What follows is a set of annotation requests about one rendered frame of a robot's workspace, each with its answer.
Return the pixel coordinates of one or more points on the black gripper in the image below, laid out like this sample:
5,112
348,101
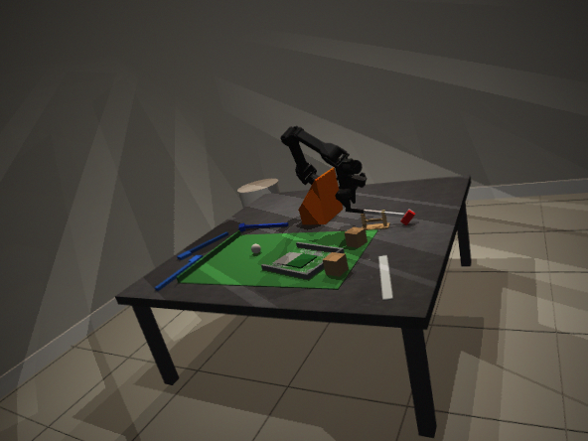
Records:
348,192

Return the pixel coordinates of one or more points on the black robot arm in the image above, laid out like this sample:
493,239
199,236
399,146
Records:
329,152

